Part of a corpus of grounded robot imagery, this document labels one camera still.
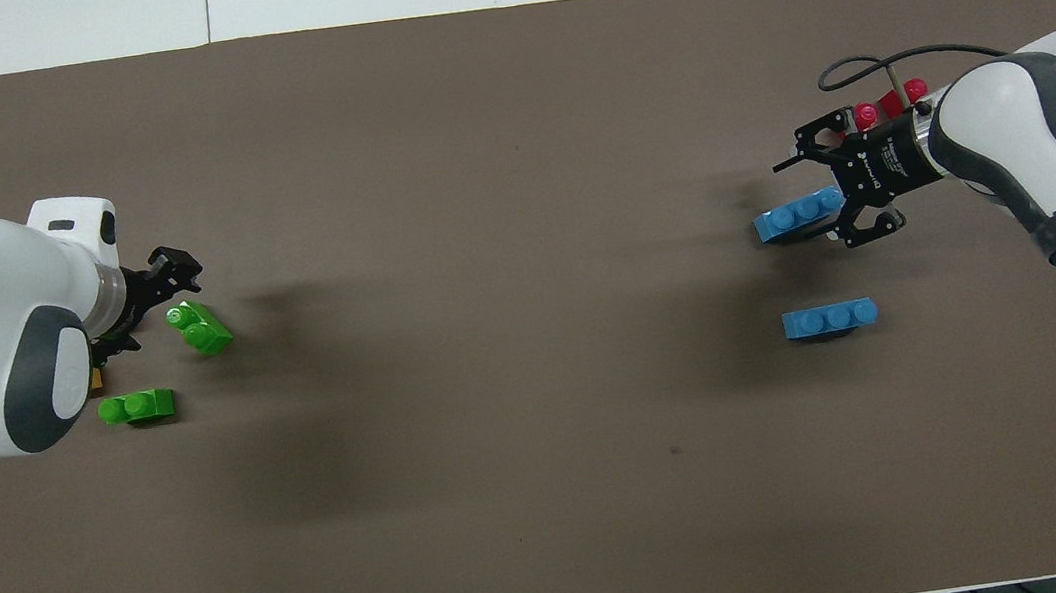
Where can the brown table mat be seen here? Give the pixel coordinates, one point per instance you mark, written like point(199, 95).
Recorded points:
point(493, 341)

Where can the blue three-stud block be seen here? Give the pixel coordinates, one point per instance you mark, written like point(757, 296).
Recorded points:
point(795, 216)
point(830, 319)

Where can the green two-stud block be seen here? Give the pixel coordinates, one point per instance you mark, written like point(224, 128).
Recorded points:
point(202, 328)
point(139, 407)

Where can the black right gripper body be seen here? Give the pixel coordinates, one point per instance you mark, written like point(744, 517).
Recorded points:
point(884, 160)

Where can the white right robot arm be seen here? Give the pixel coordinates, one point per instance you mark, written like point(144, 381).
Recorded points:
point(1020, 115)

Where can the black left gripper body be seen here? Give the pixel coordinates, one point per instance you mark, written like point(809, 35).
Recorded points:
point(133, 300)

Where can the yellow two-stud block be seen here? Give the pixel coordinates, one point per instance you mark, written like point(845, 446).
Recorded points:
point(97, 374)

